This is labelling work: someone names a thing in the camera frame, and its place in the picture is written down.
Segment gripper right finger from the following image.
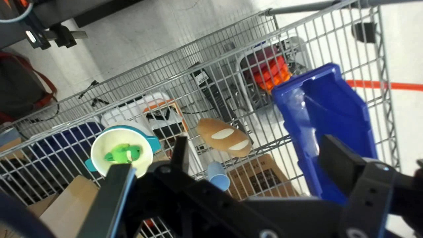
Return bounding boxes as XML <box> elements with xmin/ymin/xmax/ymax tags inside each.
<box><xmin>318</xmin><ymin>134</ymin><xmax>423</xmax><ymax>238</ymax></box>

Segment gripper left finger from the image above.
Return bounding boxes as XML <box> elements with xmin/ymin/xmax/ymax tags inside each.
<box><xmin>77</xmin><ymin>135</ymin><xmax>285</xmax><ymax>238</ymax></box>

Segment green toy object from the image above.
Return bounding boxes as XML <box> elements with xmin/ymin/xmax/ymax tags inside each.
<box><xmin>104</xmin><ymin>143</ymin><xmax>142</xmax><ymax>164</ymax></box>

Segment light blue cup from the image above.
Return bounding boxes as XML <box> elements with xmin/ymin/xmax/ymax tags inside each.
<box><xmin>207</xmin><ymin>161</ymin><xmax>231</xmax><ymax>191</ymax></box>

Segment orange framed box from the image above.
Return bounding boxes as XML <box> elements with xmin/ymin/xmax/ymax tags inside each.
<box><xmin>144</xmin><ymin>99</ymin><xmax>189</xmax><ymax>149</ymax></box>

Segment toy bread loaf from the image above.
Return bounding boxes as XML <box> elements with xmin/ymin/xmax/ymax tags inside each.
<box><xmin>196</xmin><ymin>118</ymin><xmax>253</xmax><ymax>158</ymax></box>

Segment printed cardboard box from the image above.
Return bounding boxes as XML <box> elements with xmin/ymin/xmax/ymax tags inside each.
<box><xmin>228</xmin><ymin>154</ymin><xmax>299</xmax><ymax>200</ymax></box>

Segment blue plastic bin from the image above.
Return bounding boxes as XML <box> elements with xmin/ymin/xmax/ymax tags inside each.
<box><xmin>271</xmin><ymin>63</ymin><xmax>379</xmax><ymax>205</ymax></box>

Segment white plastic container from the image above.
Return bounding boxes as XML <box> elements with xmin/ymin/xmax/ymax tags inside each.
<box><xmin>101</xmin><ymin>92</ymin><xmax>172</xmax><ymax>128</ymax></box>

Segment plain cardboard box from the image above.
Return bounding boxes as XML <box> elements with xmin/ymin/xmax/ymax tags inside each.
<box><xmin>28</xmin><ymin>175</ymin><xmax>99</xmax><ymax>238</ymax></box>

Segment black power strip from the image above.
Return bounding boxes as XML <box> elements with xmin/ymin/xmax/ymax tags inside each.
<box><xmin>188</xmin><ymin>63</ymin><xmax>255</xmax><ymax>142</ymax></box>

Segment dark blue storage bin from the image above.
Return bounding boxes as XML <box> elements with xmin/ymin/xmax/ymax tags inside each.
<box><xmin>31</xmin><ymin>122</ymin><xmax>104</xmax><ymax>166</ymax></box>

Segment white plastic basket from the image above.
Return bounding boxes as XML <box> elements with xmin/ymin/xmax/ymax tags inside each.
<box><xmin>235</xmin><ymin>36</ymin><xmax>313</xmax><ymax>109</ymax></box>

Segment orange and red toys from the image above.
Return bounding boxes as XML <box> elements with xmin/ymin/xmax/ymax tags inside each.
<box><xmin>253</xmin><ymin>55</ymin><xmax>292</xmax><ymax>92</ymax></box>

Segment black block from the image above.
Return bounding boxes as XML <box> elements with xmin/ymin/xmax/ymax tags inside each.
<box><xmin>351</xmin><ymin>21</ymin><xmax>377</xmax><ymax>43</ymax></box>

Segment black clamp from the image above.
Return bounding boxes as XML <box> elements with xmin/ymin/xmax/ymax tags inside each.
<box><xmin>50</xmin><ymin>23</ymin><xmax>88</xmax><ymax>48</ymax></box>

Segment dark table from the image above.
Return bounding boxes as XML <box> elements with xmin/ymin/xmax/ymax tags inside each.
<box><xmin>0</xmin><ymin>0</ymin><xmax>146</xmax><ymax>50</ymax></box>

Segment white bowl with teal handles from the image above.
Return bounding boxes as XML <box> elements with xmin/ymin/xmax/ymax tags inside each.
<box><xmin>85</xmin><ymin>125</ymin><xmax>161</xmax><ymax>179</ymax></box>

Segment black cable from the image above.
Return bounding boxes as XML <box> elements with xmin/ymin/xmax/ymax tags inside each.
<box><xmin>78</xmin><ymin>80</ymin><xmax>109</xmax><ymax>107</ymax></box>

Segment dark bag with red straps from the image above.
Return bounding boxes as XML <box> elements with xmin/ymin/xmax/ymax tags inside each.
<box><xmin>0</xmin><ymin>51</ymin><xmax>58</xmax><ymax>124</ymax></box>

